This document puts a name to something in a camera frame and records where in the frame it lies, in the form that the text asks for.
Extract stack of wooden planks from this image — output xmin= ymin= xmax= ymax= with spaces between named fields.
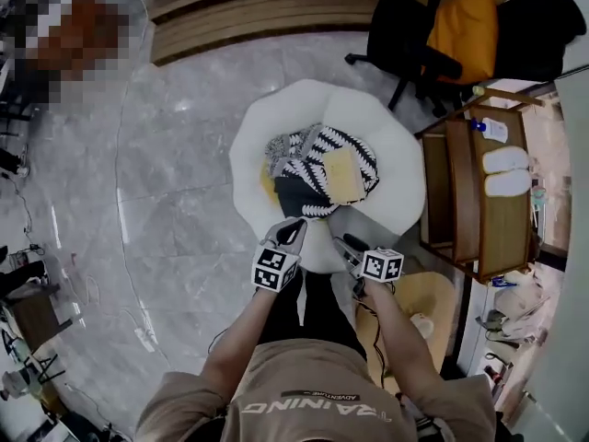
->
xmin=147 ymin=0 xmax=418 ymax=67

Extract small dark wooden stand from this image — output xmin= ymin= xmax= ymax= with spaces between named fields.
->
xmin=3 ymin=281 xmax=75 ymax=355

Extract person's right forearm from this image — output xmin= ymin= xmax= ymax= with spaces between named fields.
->
xmin=363 ymin=279 xmax=444 ymax=414

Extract black white zigzag pillow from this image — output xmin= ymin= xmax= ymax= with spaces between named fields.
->
xmin=279 ymin=124 xmax=381 ymax=218

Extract person's black trousers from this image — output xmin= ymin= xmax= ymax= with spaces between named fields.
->
xmin=256 ymin=268 xmax=369 ymax=364

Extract black cushion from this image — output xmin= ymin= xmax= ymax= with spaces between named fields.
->
xmin=272 ymin=174 xmax=330 ymax=220

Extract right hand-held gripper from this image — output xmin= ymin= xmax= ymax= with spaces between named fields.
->
xmin=332 ymin=233 xmax=406 ymax=285

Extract black garment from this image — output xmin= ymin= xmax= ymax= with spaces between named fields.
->
xmin=493 ymin=0 xmax=588 ymax=83

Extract rectangular wooden table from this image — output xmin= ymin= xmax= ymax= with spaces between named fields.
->
xmin=412 ymin=86 xmax=548 ymax=285

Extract pile of plastic bags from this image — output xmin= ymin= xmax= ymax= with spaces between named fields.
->
xmin=477 ymin=269 xmax=556 ymax=345

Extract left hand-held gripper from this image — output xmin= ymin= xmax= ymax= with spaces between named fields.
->
xmin=251 ymin=217 xmax=308 ymax=297

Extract white round sofa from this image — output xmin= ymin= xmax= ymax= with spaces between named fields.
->
xmin=228 ymin=78 xmax=427 ymax=276

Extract white power strip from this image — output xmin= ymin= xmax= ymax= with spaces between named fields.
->
xmin=134 ymin=326 xmax=158 ymax=353

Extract white cup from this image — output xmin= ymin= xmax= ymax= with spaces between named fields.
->
xmin=408 ymin=312 xmax=436 ymax=341

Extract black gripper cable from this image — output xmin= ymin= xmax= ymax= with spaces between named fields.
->
xmin=352 ymin=279 xmax=398 ymax=389

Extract round wooden table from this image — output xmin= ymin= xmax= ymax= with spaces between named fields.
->
xmin=354 ymin=270 xmax=457 ymax=389

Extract orange cushion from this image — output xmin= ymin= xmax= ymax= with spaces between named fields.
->
xmin=424 ymin=0 xmax=501 ymax=87

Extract black office chair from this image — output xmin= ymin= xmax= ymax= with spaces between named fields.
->
xmin=344 ymin=0 xmax=466 ymax=119

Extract person's beige t-shirt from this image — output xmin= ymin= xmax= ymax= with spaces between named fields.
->
xmin=133 ymin=341 xmax=499 ymax=442

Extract person's left forearm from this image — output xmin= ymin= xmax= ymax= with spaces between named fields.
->
xmin=200 ymin=287 xmax=306 ymax=409

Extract white bottle with blue cap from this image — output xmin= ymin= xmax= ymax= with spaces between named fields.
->
xmin=468 ymin=116 xmax=510 ymax=144

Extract pale yellow book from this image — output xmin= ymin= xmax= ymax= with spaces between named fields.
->
xmin=320 ymin=148 xmax=367 ymax=204

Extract grey speckled pillow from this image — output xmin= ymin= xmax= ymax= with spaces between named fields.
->
xmin=263 ymin=123 xmax=324 ymax=177

